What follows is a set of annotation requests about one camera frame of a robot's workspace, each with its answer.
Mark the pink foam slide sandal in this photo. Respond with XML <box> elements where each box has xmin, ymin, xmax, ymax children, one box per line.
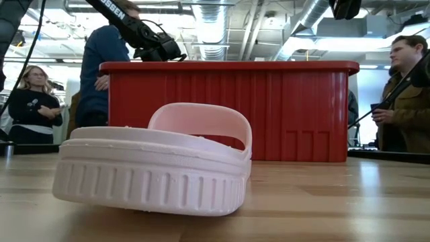
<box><xmin>52</xmin><ymin>102</ymin><xmax>253</xmax><ymax>218</ymax></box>

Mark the red plastic bin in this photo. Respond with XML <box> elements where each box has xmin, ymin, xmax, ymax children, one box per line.
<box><xmin>99</xmin><ymin>60</ymin><xmax>360</xmax><ymax>163</ymax></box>

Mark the person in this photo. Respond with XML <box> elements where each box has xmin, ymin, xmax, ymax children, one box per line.
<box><xmin>371</xmin><ymin>34</ymin><xmax>430</xmax><ymax>155</ymax></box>
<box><xmin>75</xmin><ymin>0</ymin><xmax>142</xmax><ymax>128</ymax></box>
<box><xmin>347</xmin><ymin>89</ymin><xmax>359</xmax><ymax>126</ymax></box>
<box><xmin>7</xmin><ymin>65</ymin><xmax>64</xmax><ymax>145</ymax></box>
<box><xmin>66</xmin><ymin>90</ymin><xmax>81</xmax><ymax>139</ymax></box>

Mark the small metal cylinder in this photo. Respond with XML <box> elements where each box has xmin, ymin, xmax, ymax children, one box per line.
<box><xmin>3</xmin><ymin>140</ymin><xmax>15</xmax><ymax>159</ymax></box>

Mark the grey ceiling duct box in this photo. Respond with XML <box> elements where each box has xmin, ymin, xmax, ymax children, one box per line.
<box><xmin>316</xmin><ymin>15</ymin><xmax>388</xmax><ymax>38</ymax></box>

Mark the silver spiral duct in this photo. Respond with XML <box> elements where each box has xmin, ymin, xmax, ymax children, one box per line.
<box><xmin>193</xmin><ymin>0</ymin><xmax>232</xmax><ymax>61</ymax></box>
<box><xmin>271</xmin><ymin>0</ymin><xmax>332</xmax><ymax>63</ymax></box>

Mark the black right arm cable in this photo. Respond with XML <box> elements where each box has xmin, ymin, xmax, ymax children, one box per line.
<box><xmin>347</xmin><ymin>77</ymin><xmax>414</xmax><ymax>130</ymax></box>

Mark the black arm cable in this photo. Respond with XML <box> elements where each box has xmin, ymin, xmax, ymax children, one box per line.
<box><xmin>347</xmin><ymin>77</ymin><xmax>414</xmax><ymax>130</ymax></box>
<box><xmin>0</xmin><ymin>0</ymin><xmax>47</xmax><ymax>117</ymax></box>

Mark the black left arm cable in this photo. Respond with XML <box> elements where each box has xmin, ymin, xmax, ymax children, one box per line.
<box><xmin>0</xmin><ymin>0</ymin><xmax>47</xmax><ymax>117</ymax></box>

